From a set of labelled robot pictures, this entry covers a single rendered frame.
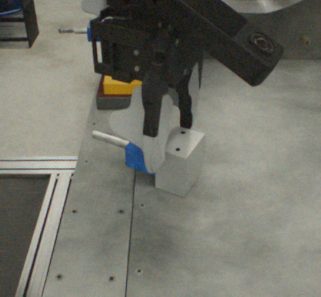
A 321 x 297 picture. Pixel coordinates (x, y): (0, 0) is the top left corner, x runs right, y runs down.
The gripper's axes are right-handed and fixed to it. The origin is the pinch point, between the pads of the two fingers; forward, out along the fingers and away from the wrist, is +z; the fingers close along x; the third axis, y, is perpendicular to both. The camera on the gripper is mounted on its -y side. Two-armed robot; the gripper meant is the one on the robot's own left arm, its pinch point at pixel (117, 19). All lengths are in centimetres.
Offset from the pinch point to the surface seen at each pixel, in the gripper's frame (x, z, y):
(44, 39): -194, 84, 70
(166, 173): 39.8, 2.2, -8.6
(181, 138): 37.3, -0.6, -10.2
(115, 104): 22.8, 3.9, -1.6
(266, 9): 5.2, -3.7, -25.1
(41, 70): -148, 84, 61
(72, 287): 52, 5, 0
